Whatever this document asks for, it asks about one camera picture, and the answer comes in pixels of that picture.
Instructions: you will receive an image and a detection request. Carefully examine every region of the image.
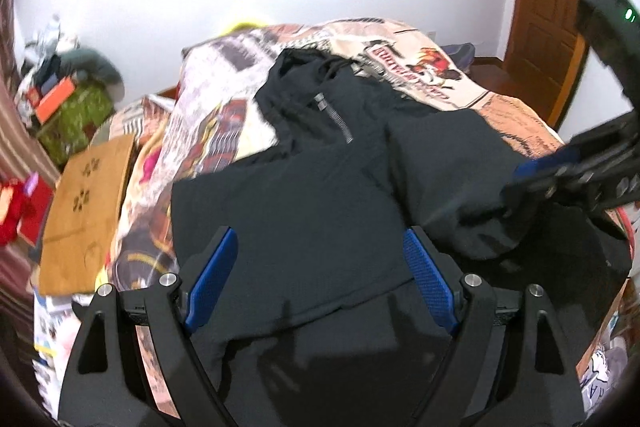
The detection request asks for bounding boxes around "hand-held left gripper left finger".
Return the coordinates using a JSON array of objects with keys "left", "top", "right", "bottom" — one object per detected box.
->
[{"left": 59, "top": 226, "right": 239, "bottom": 427}]

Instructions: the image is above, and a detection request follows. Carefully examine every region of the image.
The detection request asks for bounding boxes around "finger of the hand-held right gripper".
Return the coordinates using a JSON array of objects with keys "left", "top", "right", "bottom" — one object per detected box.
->
[
  {"left": 502, "top": 174, "right": 640, "bottom": 214},
  {"left": 514, "top": 109, "right": 640, "bottom": 180}
]

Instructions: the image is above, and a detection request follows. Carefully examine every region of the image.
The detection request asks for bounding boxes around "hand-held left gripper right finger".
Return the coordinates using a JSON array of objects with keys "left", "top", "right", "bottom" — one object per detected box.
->
[{"left": 403, "top": 225, "right": 587, "bottom": 427}]

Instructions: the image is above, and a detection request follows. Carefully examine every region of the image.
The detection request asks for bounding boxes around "black jacket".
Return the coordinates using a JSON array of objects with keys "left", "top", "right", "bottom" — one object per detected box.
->
[{"left": 170, "top": 48, "right": 633, "bottom": 427}]

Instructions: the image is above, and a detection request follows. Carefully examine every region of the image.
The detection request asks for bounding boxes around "wooden door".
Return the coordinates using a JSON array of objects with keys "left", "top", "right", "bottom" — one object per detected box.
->
[{"left": 501, "top": 0, "right": 601, "bottom": 128}]

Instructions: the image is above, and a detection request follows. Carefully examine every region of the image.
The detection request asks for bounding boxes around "dark blue cloth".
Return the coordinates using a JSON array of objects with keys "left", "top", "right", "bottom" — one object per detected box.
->
[{"left": 439, "top": 42, "right": 477, "bottom": 76}]

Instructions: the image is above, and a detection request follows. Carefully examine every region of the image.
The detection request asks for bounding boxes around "brown cardboard box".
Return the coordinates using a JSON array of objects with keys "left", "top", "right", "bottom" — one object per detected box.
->
[{"left": 36, "top": 133, "right": 139, "bottom": 298}]

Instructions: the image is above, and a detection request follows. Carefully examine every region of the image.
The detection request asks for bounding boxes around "white printed cloth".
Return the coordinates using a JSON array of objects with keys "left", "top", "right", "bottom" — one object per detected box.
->
[{"left": 579, "top": 334, "right": 632, "bottom": 414}]

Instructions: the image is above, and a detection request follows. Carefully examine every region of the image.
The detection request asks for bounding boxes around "red flat box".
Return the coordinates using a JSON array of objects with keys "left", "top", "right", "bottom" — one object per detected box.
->
[{"left": 15, "top": 176, "right": 55, "bottom": 244}]

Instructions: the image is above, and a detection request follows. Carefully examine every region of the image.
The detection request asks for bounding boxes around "printed blanket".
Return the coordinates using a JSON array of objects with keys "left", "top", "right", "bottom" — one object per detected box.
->
[{"left": 34, "top": 18, "right": 640, "bottom": 427}]

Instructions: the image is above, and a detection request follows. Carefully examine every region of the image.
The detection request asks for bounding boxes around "green bag with clutter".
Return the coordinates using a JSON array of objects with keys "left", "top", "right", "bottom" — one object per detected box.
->
[{"left": 36, "top": 82, "right": 116, "bottom": 168}]

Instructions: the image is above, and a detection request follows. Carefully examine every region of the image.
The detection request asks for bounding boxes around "red cloth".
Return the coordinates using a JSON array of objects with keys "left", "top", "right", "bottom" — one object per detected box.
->
[{"left": 0, "top": 179, "right": 32, "bottom": 249}]

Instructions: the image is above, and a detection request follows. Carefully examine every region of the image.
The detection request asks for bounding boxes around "orange box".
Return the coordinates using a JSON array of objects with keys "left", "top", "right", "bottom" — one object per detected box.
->
[{"left": 35, "top": 77, "right": 76, "bottom": 124}]

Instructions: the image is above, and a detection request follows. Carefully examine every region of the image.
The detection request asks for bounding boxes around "brown striped curtain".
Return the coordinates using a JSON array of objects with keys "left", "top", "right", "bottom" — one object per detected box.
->
[{"left": 0, "top": 0, "right": 62, "bottom": 323}]

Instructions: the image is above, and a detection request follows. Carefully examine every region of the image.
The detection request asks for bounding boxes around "grey cloth pile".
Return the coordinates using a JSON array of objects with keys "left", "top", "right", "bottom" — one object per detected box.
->
[{"left": 64, "top": 48, "right": 125, "bottom": 88}]

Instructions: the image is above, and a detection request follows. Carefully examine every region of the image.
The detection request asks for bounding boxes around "yellow pillow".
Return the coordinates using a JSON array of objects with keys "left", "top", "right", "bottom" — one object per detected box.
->
[{"left": 219, "top": 19, "right": 267, "bottom": 38}]

